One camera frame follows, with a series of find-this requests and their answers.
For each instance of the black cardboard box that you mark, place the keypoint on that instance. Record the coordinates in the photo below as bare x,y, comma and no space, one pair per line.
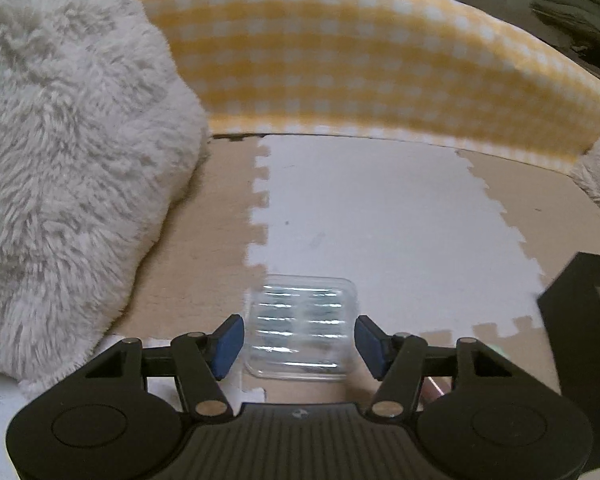
570,311

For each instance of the brown gel polish bottle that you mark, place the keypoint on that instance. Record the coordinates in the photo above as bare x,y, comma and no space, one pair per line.
434,388

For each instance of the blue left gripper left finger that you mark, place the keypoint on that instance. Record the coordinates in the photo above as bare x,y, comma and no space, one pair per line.
225,344

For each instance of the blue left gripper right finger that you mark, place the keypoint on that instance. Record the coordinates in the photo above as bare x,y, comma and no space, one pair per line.
374,346

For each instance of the left fluffy white cushion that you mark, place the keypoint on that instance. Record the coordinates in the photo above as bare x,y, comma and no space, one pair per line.
99,136

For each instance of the folded grey blankets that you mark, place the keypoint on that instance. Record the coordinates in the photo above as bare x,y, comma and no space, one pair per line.
579,21

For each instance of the clear plastic blister case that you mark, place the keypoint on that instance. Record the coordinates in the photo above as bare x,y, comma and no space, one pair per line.
300,328

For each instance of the yellow checkered bed cover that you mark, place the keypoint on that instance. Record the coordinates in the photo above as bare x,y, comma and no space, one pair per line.
431,71

